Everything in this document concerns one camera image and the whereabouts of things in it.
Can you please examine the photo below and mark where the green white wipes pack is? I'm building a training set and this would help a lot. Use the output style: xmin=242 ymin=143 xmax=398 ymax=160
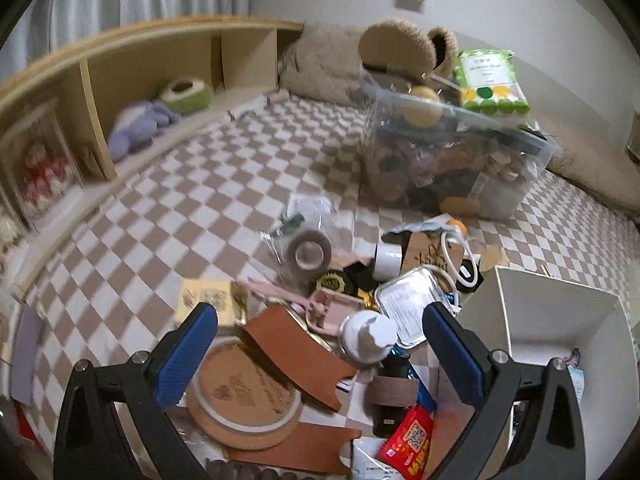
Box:
xmin=454 ymin=49 xmax=530 ymax=116

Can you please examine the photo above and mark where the clear plastic storage bin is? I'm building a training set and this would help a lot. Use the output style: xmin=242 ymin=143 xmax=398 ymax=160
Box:
xmin=360 ymin=70 xmax=562 ymax=220

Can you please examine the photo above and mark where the white pump bottle top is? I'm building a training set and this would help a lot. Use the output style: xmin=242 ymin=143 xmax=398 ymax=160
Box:
xmin=338 ymin=310 xmax=398 ymax=366

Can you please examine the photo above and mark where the avocado plush toy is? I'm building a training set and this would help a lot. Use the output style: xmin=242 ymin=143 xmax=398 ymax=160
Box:
xmin=158 ymin=77 xmax=214 ymax=116

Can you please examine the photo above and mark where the silver tape roll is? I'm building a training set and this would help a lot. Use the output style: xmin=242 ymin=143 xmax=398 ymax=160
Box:
xmin=372 ymin=242 xmax=402 ymax=282

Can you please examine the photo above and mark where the purple plush toy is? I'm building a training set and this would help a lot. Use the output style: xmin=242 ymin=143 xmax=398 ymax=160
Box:
xmin=107 ymin=101 xmax=181 ymax=162

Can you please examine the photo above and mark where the red snack packet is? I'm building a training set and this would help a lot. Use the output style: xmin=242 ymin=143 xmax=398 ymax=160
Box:
xmin=375 ymin=404 xmax=433 ymax=480

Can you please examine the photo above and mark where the brown bandage roll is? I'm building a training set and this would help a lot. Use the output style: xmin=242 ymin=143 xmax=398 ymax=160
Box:
xmin=364 ymin=375 xmax=420 ymax=408

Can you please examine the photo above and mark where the brown leather strip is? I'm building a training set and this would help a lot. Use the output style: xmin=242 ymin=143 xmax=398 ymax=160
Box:
xmin=244 ymin=306 xmax=357 ymax=412

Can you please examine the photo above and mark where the pink plastic holder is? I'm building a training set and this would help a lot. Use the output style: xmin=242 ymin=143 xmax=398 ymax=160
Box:
xmin=240 ymin=280 xmax=366 ymax=337

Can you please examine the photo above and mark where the beige wooden shelf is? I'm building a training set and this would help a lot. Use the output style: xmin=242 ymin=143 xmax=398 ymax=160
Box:
xmin=1 ymin=15 xmax=304 ymax=299

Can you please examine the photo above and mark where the round cork coaster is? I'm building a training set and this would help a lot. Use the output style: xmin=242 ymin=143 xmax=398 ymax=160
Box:
xmin=186 ymin=337 xmax=303 ymax=451

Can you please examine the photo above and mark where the teddy bear plush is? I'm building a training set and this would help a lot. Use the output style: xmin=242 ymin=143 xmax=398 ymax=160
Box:
xmin=358 ymin=18 xmax=459 ymax=78

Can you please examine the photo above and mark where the brown tape roll in bag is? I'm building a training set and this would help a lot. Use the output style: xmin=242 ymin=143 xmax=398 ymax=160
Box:
xmin=284 ymin=230 xmax=332 ymax=278

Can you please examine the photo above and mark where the yellow tissue pack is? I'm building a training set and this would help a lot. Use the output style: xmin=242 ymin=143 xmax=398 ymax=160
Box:
xmin=174 ymin=278 xmax=247 ymax=328

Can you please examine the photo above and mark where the beige fuzzy blanket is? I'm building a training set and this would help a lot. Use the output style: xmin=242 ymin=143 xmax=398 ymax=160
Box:
xmin=279 ymin=24 xmax=367 ymax=108

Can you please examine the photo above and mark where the wooden tag with string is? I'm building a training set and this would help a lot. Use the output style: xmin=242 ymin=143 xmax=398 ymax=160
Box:
xmin=400 ymin=231 xmax=464 ymax=273

